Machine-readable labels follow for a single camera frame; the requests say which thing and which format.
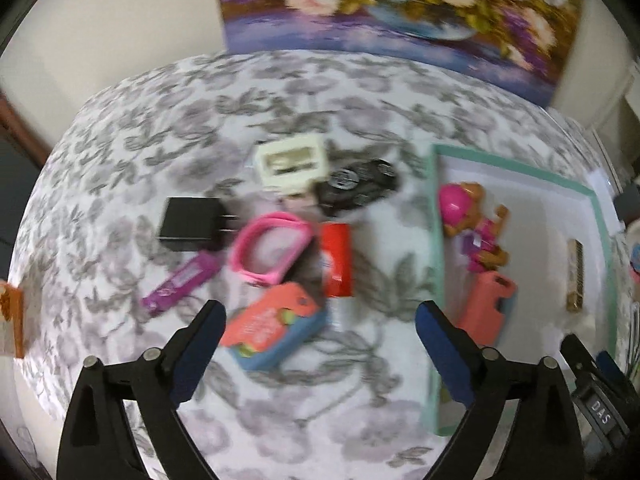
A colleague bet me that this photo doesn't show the grey round object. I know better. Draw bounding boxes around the grey round object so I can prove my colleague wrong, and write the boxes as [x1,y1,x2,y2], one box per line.
[614,192,640,223]

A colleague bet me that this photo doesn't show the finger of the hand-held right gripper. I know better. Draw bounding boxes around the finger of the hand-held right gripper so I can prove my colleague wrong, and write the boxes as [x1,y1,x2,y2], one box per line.
[596,350,630,396]
[560,332,601,383]

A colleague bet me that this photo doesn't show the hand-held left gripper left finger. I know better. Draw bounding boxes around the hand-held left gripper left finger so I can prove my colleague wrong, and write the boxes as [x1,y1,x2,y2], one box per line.
[56,300,228,480]

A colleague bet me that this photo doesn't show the floral painting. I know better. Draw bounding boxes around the floral painting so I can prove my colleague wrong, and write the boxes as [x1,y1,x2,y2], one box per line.
[212,0,586,108]

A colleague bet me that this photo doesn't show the black power adapter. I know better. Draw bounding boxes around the black power adapter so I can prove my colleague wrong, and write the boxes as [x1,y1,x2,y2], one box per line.
[158,197,238,253]

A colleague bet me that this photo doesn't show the pink bracelet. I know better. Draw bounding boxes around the pink bracelet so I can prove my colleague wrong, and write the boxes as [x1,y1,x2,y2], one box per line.
[229,212,315,288]

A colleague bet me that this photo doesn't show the toy dog with pink helmet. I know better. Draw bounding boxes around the toy dog with pink helmet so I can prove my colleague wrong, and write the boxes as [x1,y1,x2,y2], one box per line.
[439,182,511,273]

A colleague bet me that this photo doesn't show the brown wooden furniture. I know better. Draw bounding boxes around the brown wooden furniture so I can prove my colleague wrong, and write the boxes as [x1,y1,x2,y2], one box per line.
[0,90,51,167]

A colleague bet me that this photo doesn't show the teal cardboard box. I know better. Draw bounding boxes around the teal cardboard box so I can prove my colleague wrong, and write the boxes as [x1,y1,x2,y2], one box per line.
[425,143,618,437]

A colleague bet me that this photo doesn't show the black toy van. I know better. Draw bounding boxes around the black toy van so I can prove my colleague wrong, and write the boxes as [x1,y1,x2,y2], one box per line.
[315,159,401,217]

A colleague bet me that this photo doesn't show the orange blue card box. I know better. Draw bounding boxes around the orange blue card box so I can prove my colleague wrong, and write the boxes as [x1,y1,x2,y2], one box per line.
[220,282,331,372]

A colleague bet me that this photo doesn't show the grey floral blanket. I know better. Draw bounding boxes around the grey floral blanket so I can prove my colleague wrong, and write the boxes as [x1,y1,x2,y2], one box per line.
[10,50,640,480]

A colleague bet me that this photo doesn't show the orange packet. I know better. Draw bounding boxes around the orange packet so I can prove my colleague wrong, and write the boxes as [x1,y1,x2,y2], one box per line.
[0,282,25,358]

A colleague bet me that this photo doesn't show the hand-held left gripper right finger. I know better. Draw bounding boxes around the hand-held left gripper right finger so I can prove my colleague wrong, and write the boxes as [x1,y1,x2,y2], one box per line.
[415,300,587,480]

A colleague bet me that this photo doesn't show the gold harmonica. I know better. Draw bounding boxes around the gold harmonica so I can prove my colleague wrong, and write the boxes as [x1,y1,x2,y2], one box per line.
[566,239,586,311]

